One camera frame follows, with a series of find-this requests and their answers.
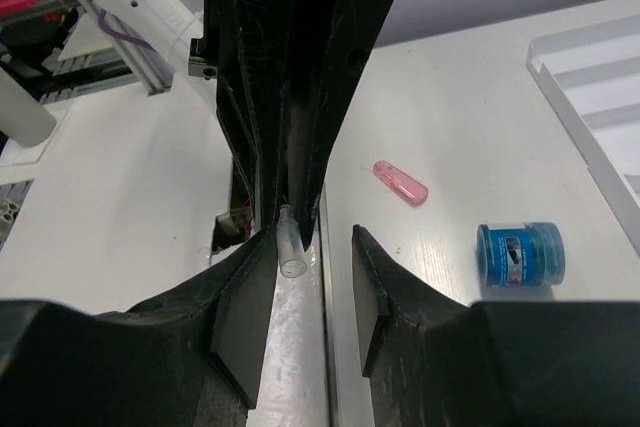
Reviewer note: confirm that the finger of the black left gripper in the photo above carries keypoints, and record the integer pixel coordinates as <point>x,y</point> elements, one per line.
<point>247,43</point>
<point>332,43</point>

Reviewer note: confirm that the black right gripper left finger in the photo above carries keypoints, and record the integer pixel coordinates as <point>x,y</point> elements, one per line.
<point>191,356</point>

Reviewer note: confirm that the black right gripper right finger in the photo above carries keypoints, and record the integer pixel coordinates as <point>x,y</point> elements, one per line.
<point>431,361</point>

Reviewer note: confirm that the clear pen cap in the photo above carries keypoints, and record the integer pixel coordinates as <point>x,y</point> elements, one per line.
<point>291,256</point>

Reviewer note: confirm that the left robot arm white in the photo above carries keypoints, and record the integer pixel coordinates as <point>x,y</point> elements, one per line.
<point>177,34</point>

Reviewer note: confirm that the blue jar lying sideways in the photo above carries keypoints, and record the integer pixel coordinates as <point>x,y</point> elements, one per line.
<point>520,255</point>

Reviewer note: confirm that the pink translucent eraser case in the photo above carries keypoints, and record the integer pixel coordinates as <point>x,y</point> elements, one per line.
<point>406,187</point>

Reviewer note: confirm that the white divided organizer tray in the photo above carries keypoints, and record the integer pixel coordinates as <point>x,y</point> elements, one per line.
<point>590,77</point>

